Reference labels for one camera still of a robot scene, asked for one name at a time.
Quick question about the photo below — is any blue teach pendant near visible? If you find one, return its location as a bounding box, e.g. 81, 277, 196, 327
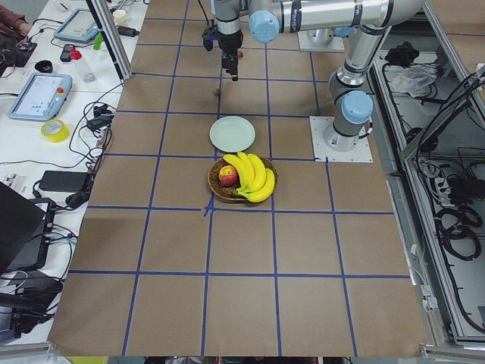
8, 73, 73, 121

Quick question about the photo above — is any brown wicker basket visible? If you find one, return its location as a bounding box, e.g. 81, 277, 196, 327
208, 157, 278, 202

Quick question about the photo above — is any clear plastic bottle red cap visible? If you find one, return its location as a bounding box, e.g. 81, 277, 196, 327
70, 46, 96, 83

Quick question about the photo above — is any yellow tape roll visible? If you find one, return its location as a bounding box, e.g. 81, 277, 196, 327
41, 119, 70, 143

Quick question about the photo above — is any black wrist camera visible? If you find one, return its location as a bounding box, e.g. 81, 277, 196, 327
202, 27, 214, 52

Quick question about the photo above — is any blue teach pendant far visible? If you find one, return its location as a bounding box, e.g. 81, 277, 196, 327
54, 8, 99, 43

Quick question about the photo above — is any red yellow apple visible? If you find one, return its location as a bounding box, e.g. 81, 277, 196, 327
218, 165, 239, 187

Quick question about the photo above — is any yellow banana bunch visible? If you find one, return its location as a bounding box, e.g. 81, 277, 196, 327
223, 152, 276, 203

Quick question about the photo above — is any black laptop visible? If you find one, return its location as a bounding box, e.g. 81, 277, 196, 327
1, 184, 55, 273

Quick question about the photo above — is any pale green round plate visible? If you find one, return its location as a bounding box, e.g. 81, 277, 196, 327
209, 116, 255, 152

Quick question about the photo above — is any blue teach pendant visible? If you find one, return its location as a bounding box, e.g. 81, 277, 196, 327
8, 73, 73, 121
54, 8, 99, 43

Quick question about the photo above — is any aluminium frame post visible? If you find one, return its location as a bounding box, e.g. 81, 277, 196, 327
86, 0, 132, 81

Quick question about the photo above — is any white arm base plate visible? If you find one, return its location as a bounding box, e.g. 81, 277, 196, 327
298, 29, 345, 53
309, 116, 373, 163

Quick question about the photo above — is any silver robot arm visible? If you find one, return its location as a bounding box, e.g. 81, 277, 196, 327
202, 0, 424, 152

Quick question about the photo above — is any white paper cup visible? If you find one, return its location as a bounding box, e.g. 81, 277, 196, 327
112, 9, 127, 27

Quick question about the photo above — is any black power adapter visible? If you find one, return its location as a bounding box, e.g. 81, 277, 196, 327
39, 171, 89, 192

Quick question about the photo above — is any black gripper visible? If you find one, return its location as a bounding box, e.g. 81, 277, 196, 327
217, 30, 243, 81

